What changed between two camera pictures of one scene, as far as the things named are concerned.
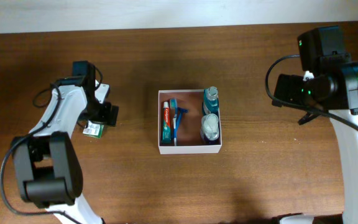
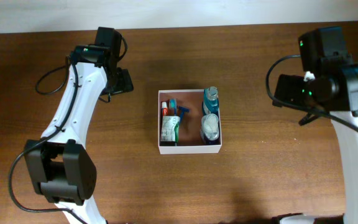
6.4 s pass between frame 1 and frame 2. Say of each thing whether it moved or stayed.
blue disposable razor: stayed
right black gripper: stayed
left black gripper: moved
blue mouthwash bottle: stayed
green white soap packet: moved
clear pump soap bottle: stayed
